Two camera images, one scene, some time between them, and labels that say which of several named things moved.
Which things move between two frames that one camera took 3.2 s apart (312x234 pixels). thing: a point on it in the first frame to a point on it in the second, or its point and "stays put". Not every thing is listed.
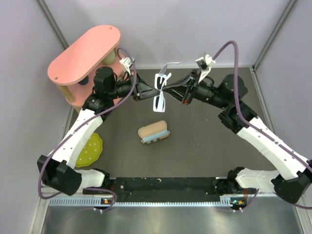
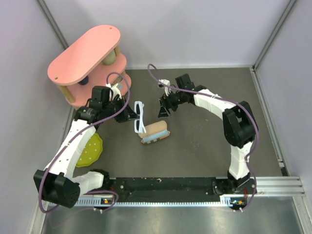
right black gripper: (179, 90) to (166, 101)
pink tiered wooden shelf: (73, 73) stays put
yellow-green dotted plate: (90, 151) stays put
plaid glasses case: (152, 129) stays put
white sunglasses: (161, 79) to (139, 126)
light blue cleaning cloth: (155, 136) stays put
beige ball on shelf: (110, 59) stays put
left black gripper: (143, 90) to (125, 116)
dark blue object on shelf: (85, 81) stays put
